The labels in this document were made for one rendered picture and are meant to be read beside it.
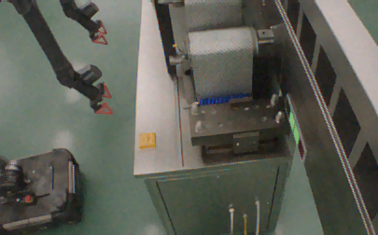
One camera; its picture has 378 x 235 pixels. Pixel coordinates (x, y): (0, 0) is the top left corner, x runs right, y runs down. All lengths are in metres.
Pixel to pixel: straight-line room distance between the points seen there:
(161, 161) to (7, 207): 1.33
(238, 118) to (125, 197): 1.29
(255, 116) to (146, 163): 0.49
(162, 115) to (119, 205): 1.01
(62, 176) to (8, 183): 0.34
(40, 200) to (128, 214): 0.58
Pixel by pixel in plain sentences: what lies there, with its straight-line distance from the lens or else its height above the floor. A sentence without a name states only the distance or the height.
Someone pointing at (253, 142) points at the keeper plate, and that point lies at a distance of 1.43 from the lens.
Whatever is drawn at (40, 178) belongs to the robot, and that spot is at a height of 0.26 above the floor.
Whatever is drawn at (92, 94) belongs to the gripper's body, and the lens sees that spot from 1.49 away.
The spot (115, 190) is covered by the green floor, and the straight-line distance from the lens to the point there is 2.56.
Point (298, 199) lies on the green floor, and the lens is 2.43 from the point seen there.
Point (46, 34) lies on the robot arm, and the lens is 1.32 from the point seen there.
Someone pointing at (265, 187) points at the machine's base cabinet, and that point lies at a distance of 1.71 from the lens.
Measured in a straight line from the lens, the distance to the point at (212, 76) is 1.44.
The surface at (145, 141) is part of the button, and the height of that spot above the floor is 0.92.
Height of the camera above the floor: 2.14
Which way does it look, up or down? 49 degrees down
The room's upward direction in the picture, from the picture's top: 9 degrees counter-clockwise
